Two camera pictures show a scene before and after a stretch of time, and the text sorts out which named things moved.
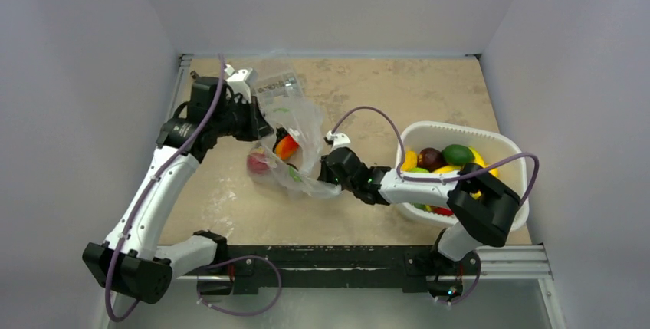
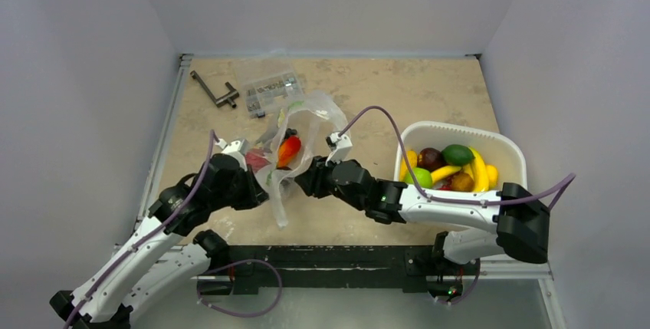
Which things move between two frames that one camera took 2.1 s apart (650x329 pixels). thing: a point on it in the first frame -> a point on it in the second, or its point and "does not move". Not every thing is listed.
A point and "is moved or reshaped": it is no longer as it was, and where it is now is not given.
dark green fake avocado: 457,154 does not move
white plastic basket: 506,155 does not move
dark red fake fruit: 429,159 does not move
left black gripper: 257,126 -> 255,195
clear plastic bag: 289,156 is moved or reshaped
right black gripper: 326,169 -> 309,182
